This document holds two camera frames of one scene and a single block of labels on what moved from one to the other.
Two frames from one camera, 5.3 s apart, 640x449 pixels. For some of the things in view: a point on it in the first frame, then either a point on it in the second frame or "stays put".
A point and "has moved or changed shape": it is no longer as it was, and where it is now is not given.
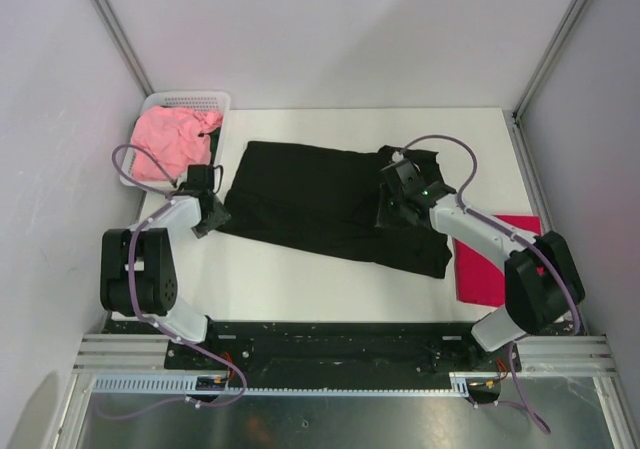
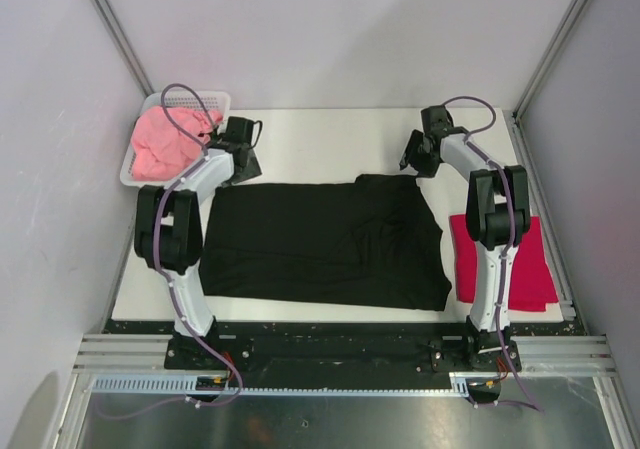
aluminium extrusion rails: [130, 354] stays put
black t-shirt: [327, 201] has moved or changed shape
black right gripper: [384, 219] -> [411, 155]
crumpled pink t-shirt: [174, 138] stays put
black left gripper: [220, 217] -> [249, 172]
